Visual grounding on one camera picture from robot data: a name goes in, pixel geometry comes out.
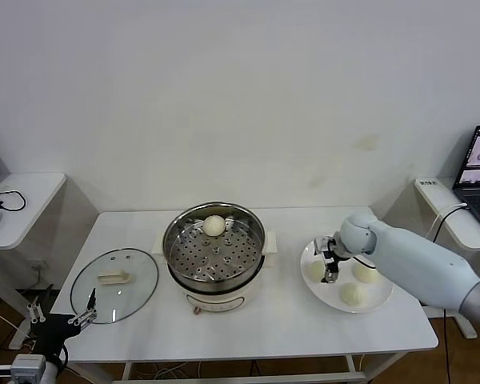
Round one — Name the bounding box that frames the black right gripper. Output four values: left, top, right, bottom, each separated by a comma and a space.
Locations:
314, 238, 347, 285

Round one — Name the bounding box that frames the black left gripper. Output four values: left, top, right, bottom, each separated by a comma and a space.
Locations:
26, 287, 99, 361

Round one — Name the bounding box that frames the white steamed baozi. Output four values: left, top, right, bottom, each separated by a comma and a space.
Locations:
306, 260, 328, 283
352, 262, 381, 284
339, 282, 368, 308
202, 214, 226, 237

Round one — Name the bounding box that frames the round glass pot lid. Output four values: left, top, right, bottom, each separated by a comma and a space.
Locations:
70, 248, 160, 324

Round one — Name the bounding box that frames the stainless steel steamer basket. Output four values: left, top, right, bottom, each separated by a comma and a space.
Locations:
162, 202, 266, 283

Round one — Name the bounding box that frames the round white plate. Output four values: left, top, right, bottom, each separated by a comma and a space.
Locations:
299, 234, 394, 314

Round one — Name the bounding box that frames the white side desk with mouse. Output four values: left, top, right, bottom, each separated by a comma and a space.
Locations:
0, 173, 68, 351

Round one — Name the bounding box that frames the white side desk with laptop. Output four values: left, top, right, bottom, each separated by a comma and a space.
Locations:
410, 178, 480, 341

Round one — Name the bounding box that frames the flat white cable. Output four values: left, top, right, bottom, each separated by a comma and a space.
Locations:
423, 202, 468, 243

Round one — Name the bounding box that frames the thin black looped cable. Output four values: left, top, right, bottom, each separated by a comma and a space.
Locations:
0, 190, 27, 213

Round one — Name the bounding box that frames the black cable with adapter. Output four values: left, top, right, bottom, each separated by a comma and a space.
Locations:
431, 204, 469, 384

